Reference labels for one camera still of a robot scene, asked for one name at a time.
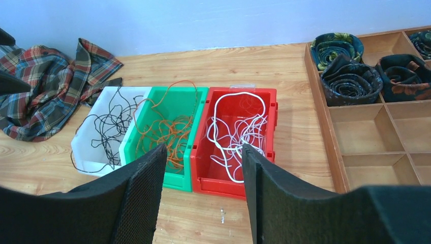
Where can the black coiled roll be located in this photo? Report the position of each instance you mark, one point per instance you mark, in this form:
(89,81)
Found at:
(326,47)
(421,41)
(347,82)
(405,78)

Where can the wooden compartment tray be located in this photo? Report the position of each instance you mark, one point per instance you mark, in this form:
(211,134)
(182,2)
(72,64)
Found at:
(383,143)

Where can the green plastic bin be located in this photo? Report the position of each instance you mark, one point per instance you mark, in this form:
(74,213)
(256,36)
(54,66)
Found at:
(169,116)

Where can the red plastic bin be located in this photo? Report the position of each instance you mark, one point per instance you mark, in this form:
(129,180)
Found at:
(231,117)

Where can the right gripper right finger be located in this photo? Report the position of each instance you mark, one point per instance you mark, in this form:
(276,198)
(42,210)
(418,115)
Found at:
(286,209)

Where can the plaid cloth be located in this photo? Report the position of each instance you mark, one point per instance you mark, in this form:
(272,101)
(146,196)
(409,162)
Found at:
(58,84)

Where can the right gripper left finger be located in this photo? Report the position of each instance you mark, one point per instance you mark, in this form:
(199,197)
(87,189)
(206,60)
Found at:
(119,207)

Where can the white plastic bin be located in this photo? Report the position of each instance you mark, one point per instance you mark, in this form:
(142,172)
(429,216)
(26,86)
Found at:
(98,146)

